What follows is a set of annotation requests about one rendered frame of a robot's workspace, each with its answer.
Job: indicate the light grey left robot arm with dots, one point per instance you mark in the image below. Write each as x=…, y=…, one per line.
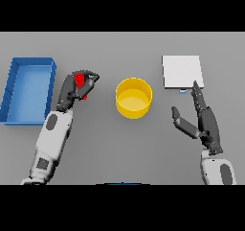
x=51, y=142

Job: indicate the yellow bowl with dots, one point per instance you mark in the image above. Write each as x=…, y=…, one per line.
x=133, y=98

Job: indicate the red beaker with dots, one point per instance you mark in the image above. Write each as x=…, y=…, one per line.
x=79, y=80

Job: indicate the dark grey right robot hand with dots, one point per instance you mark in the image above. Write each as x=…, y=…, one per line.
x=209, y=123

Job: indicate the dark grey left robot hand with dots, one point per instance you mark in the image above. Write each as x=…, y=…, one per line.
x=68, y=90

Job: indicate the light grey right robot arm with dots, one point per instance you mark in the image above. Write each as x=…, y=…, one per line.
x=217, y=171

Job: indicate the blue tray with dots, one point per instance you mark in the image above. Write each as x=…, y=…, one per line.
x=28, y=91

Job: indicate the pale square measuring scale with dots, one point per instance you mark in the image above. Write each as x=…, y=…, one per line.
x=182, y=71

